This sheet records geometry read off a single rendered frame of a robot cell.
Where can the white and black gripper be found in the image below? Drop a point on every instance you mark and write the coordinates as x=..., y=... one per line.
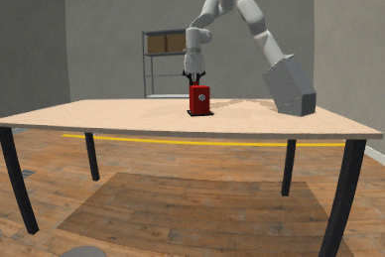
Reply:
x=193, y=64

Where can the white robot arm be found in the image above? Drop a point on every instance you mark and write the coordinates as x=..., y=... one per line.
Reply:
x=250, y=13

